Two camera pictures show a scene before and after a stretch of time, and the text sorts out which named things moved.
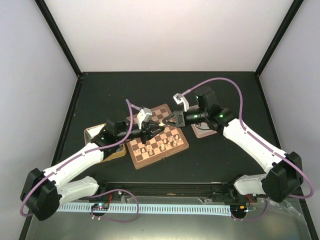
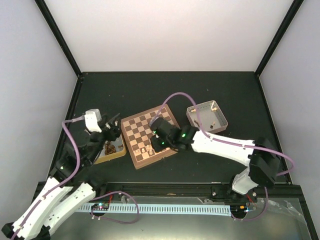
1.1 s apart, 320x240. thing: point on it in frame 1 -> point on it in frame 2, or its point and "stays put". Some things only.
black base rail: [226, 191] stays put
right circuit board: [239, 209] stays put
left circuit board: [100, 206] stays put
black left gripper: [146, 130] -> [116, 131]
